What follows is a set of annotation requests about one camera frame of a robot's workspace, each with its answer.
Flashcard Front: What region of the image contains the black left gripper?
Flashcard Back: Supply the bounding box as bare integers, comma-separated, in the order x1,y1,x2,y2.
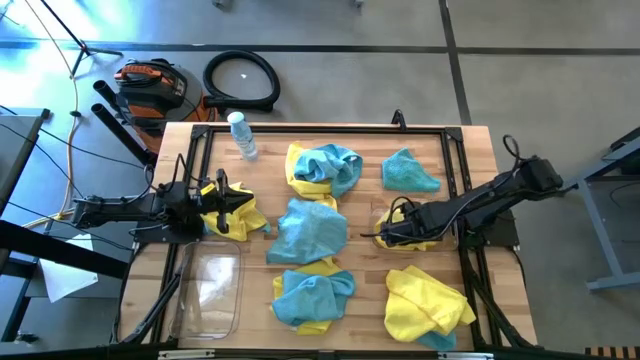
198,168,251,235

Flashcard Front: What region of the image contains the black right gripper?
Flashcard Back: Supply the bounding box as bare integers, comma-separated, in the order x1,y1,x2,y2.
360,203,437,247

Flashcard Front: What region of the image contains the pale blue air freshener bottle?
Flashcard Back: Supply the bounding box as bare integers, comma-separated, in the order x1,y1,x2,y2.
226,110,260,162

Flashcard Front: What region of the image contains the black vacuum wand tube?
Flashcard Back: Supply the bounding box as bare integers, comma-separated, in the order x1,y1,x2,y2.
92,78,132,119
90,102,159,169

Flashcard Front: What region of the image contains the orange and black shop vacuum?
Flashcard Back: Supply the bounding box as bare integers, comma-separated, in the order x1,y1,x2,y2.
113,58,219,154

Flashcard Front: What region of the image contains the white paper sheet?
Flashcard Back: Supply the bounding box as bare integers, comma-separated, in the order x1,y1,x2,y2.
38,233,100,304

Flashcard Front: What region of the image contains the black metal stand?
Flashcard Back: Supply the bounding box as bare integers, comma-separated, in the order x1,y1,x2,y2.
0,219,130,346

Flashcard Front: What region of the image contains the black tripod stand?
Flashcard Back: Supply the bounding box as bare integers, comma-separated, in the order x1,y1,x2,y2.
39,0,125,79

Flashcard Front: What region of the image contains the grey side table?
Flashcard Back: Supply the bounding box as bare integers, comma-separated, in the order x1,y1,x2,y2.
0,107,52,204

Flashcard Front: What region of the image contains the orange black striped strip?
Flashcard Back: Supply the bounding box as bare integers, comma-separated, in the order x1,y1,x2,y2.
584,346,640,359

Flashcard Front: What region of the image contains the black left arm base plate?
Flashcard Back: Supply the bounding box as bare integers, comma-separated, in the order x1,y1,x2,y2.
130,219,204,246

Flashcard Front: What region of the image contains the black vacuum hose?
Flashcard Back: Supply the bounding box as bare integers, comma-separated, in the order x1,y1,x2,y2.
202,49,282,114

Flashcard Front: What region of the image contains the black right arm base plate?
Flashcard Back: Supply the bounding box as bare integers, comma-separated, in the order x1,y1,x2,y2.
458,207,521,250

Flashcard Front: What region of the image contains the black aluminium table frame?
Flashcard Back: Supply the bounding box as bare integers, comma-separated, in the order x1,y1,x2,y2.
119,122,539,351

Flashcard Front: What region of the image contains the silver metal bracket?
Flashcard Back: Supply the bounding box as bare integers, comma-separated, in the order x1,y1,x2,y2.
438,351,494,360
158,349,216,360

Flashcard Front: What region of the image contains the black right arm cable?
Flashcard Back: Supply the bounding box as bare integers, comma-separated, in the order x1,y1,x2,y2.
387,133,524,236

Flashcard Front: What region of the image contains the yellow floor cable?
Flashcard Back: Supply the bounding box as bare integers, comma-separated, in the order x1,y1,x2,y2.
22,0,134,230

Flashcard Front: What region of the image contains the blue-grey metal table frame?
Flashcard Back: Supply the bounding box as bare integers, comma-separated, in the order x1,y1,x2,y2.
549,127,640,294

